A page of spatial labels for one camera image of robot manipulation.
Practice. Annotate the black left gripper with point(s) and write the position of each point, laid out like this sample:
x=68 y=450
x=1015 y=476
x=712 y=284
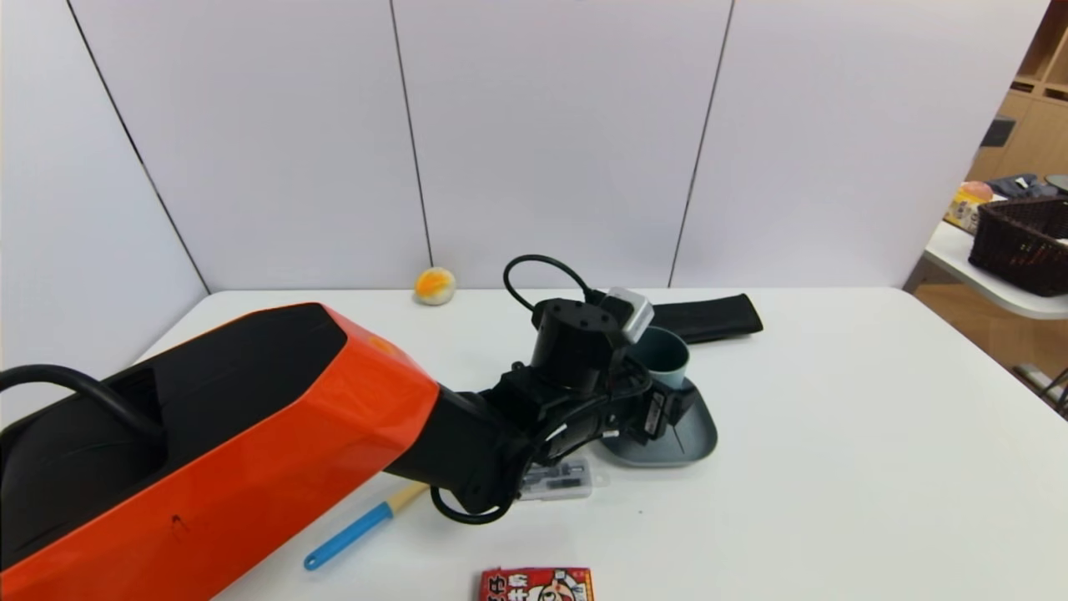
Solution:
x=658 y=413

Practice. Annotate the blue-green plastic cup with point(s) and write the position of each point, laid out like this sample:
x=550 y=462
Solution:
x=667 y=355

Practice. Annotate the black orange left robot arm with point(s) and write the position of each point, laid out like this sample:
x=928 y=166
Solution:
x=250 y=434

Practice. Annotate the grey-blue square dish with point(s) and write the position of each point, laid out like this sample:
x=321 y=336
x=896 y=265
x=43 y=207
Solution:
x=692 y=438

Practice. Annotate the black folded pouch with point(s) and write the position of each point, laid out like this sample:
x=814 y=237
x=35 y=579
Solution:
x=717 y=317

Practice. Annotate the clear plastic tool case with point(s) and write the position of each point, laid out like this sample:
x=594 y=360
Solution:
x=567 y=480

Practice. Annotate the red snack packet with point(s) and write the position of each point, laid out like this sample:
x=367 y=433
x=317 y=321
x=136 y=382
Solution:
x=534 y=586

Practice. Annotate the white orange plush ball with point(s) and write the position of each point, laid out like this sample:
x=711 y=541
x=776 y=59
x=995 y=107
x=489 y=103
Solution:
x=435 y=286

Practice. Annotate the white side table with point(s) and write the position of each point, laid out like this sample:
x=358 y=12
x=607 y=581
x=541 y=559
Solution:
x=993 y=288

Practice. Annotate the yellow pink package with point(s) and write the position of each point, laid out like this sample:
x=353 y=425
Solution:
x=966 y=207

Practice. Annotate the dark wicker basket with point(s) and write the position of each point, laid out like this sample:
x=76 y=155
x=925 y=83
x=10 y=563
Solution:
x=1018 y=246

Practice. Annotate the dark blue cloth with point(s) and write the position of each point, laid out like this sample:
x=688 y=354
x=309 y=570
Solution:
x=1020 y=187

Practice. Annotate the wooden shelf unit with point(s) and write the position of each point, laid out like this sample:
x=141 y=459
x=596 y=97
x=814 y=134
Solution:
x=1030 y=142

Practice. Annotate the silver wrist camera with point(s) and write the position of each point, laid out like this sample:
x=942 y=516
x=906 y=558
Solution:
x=632 y=310

